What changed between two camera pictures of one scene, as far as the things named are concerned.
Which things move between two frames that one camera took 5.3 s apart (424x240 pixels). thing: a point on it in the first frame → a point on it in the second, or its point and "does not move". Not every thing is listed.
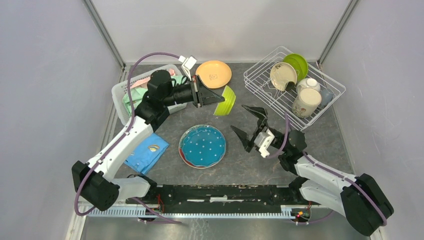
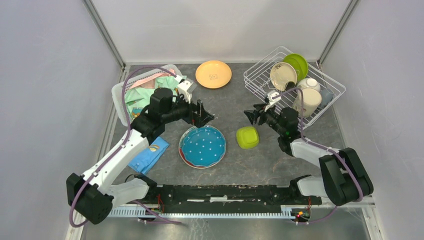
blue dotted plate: (203, 145) does not move
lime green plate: (299, 64) does not move
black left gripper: (202, 95) → (202, 116)
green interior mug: (307, 103) does not move
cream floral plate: (281, 73) does not move
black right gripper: (261, 114) → (252, 115)
